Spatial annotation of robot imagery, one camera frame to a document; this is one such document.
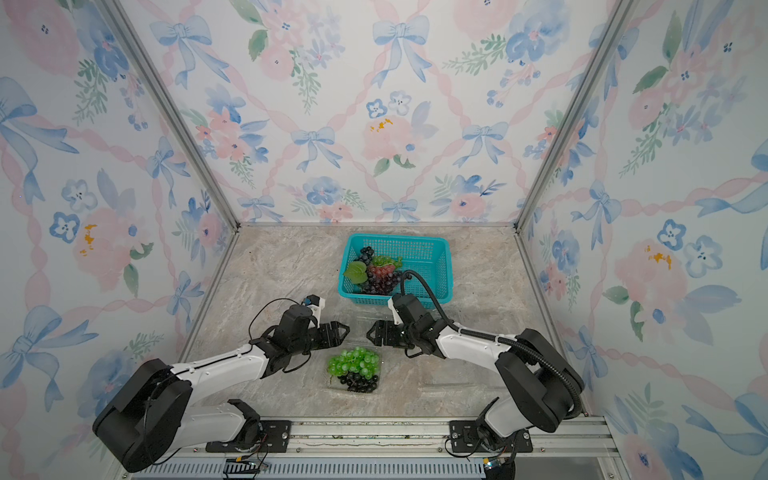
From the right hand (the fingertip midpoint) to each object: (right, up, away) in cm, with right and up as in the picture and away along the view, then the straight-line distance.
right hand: (370, 325), depth 88 cm
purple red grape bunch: (+3, +13, +11) cm, 17 cm away
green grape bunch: (-3, -7, -8) cm, 12 cm away
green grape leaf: (-5, +16, +6) cm, 18 cm away
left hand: (-7, -1, -1) cm, 8 cm away
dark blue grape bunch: (-2, +21, +14) cm, 25 cm away
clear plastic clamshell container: (-10, -15, -6) cm, 18 cm away
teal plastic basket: (+21, +20, +18) cm, 34 cm away
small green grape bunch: (+3, +19, +17) cm, 26 cm away
